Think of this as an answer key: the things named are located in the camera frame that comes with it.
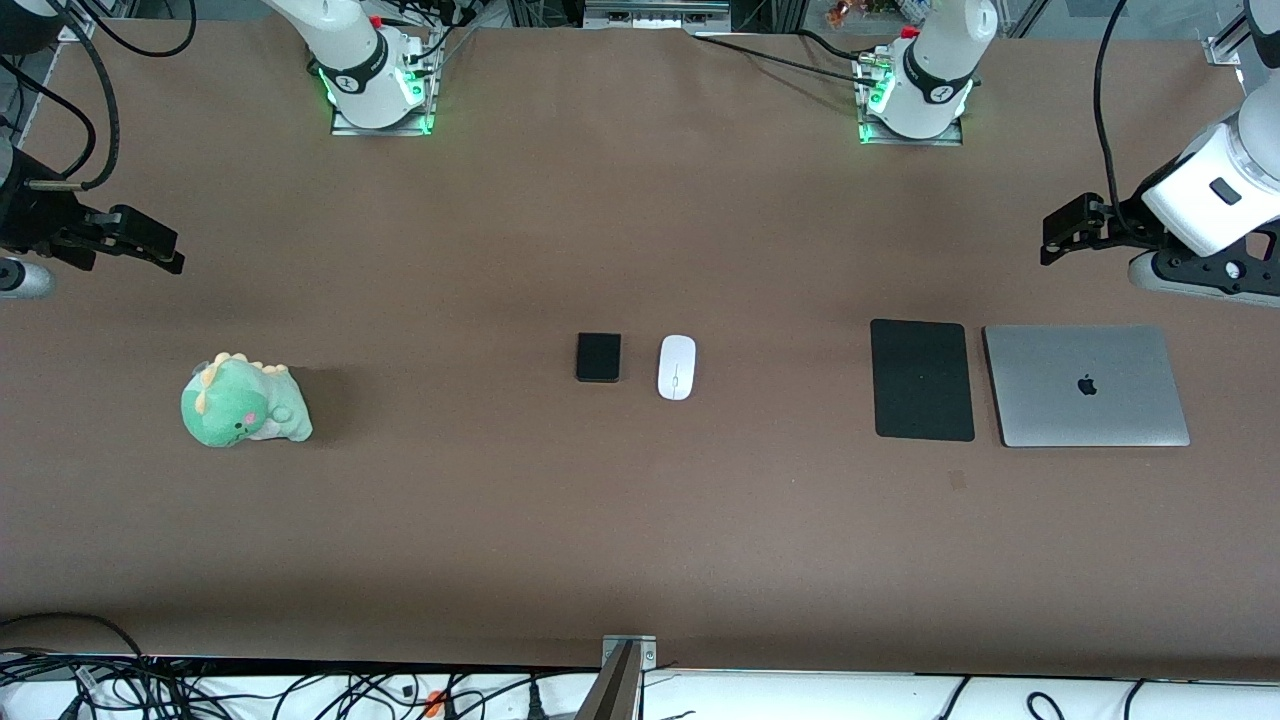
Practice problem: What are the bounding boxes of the aluminium frame profile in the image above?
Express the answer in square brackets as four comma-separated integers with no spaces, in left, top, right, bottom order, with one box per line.
[55,0,137,43]
[1204,0,1280,67]

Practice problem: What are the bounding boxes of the white board beside table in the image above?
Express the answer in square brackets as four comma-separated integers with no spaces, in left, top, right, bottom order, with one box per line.
[0,655,1280,720]

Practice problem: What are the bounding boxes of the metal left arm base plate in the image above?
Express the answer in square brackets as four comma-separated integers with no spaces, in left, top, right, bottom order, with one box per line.
[857,50,967,147]

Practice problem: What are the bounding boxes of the black mouse pad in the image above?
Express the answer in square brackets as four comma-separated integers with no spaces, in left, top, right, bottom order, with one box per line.
[870,319,976,442]

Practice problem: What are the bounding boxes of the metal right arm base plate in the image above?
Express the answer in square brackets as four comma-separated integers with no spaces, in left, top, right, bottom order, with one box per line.
[330,30,438,137]

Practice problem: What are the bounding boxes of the black phone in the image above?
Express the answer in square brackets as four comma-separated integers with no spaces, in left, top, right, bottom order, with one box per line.
[576,332,622,384]

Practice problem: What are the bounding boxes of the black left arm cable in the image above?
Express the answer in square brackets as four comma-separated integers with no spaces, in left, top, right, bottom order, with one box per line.
[1092,0,1147,206]

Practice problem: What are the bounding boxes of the black looping cable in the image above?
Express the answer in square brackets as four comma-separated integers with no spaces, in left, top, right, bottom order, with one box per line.
[85,0,198,59]

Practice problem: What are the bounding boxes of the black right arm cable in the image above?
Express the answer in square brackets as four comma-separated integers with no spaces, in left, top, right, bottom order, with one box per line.
[0,55,97,187]
[55,0,123,191]

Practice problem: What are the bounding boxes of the silver laptop with apple logo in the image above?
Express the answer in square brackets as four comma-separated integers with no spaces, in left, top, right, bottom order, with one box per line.
[982,324,1192,448]

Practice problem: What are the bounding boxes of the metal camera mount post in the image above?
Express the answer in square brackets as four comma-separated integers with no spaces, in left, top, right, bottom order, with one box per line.
[575,634,659,720]

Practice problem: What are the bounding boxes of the long black table cable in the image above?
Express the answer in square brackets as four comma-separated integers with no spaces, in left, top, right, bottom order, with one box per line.
[693,33,881,87]

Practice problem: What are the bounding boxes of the white computer mouse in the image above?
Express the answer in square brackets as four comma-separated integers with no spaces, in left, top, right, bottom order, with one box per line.
[657,335,697,401]

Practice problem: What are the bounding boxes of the green dinosaur plush toy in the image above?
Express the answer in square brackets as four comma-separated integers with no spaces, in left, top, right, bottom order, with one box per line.
[180,351,314,448]

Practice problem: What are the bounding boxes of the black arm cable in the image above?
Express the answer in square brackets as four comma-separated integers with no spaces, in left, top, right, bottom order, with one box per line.
[55,0,123,191]
[1092,0,1147,206]
[0,55,97,187]

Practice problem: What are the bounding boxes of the black arched floor cable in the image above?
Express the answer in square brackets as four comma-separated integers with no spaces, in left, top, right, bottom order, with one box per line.
[0,611,151,666]

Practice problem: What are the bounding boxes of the grey metal box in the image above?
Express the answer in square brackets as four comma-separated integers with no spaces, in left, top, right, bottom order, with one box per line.
[583,0,732,30]

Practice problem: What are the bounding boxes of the short black table cable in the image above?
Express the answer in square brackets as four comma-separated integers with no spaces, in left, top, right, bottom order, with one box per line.
[795,28,879,63]

